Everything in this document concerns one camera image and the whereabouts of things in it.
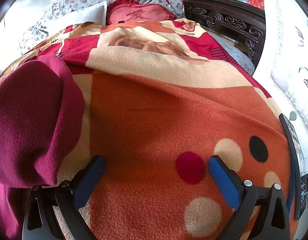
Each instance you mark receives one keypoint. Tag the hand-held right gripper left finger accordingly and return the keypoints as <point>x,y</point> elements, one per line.
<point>89,180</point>

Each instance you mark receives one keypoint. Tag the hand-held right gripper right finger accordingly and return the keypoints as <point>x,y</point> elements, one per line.
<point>226,182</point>

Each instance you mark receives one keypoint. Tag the maroon fleece sweater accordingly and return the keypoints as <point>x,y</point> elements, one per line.
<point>31,120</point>

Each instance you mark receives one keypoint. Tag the black flat device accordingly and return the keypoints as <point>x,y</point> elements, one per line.
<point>293,160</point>

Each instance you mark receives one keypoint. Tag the printed fleece blanket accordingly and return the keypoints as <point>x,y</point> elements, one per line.
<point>156,110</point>

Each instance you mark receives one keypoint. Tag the floral bed sheet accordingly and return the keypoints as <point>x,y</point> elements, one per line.
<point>235,52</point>

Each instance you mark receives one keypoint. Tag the carved dark wooden bed board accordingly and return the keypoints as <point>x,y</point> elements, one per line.
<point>223,20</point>

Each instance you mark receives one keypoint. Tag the white pillow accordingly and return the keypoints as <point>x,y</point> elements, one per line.
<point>79,17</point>

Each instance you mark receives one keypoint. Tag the small floral pillow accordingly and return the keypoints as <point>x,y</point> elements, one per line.
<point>44,22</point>

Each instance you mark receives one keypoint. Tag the red heart-shaped cushion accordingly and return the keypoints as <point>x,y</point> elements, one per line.
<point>139,13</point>

